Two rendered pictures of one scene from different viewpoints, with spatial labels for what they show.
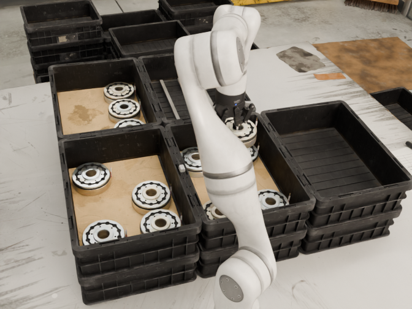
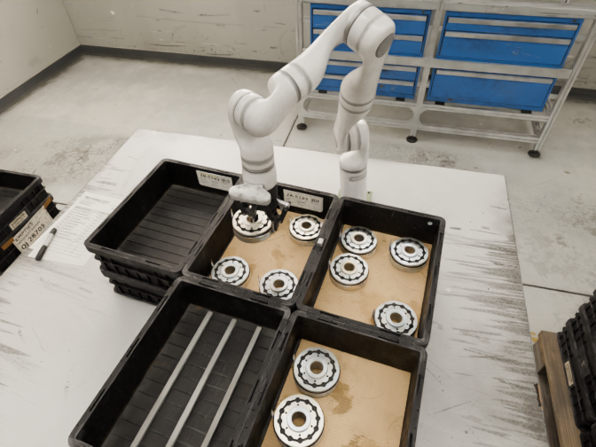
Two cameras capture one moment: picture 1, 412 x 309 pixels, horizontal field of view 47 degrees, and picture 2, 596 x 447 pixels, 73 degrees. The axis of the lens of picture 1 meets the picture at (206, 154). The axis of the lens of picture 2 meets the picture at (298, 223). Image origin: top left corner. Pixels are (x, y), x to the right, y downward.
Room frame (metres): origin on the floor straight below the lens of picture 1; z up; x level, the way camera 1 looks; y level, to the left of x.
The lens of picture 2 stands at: (1.46, 0.47, 1.72)
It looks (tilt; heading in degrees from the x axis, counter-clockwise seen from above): 46 degrees down; 222
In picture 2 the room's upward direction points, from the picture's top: 2 degrees counter-clockwise
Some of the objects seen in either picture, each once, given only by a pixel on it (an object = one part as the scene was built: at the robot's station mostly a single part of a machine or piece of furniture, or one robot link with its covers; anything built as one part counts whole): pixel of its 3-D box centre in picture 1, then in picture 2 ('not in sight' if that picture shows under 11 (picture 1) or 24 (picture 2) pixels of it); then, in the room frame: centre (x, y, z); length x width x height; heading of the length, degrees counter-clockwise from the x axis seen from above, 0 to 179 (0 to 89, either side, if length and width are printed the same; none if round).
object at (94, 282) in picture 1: (127, 223); not in sight; (0.87, 0.20, 0.76); 0.40 x 0.30 x 0.12; 21
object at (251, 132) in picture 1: (237, 129); (253, 220); (1.02, -0.08, 1.01); 0.10 x 0.10 x 0.01
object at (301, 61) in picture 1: (300, 57); not in sight; (1.98, -0.39, 0.71); 0.22 x 0.19 x 0.01; 26
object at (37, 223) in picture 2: not in sight; (36, 232); (1.31, -1.25, 0.41); 0.31 x 0.02 x 0.16; 26
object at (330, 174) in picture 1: (327, 160); (175, 222); (1.08, -0.36, 0.87); 0.40 x 0.30 x 0.11; 21
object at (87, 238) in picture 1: (103, 236); (409, 251); (0.74, 0.23, 0.86); 0.10 x 0.10 x 0.01
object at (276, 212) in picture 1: (234, 164); (266, 233); (0.97, -0.08, 0.92); 0.40 x 0.30 x 0.02; 21
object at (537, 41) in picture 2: not in sight; (497, 64); (-1.11, -0.16, 0.60); 0.72 x 0.03 x 0.56; 116
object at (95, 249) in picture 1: (124, 182); (376, 261); (0.87, 0.20, 0.92); 0.40 x 0.30 x 0.02; 21
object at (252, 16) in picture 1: (238, 40); (252, 129); (1.00, -0.05, 1.27); 0.09 x 0.07 x 0.15; 82
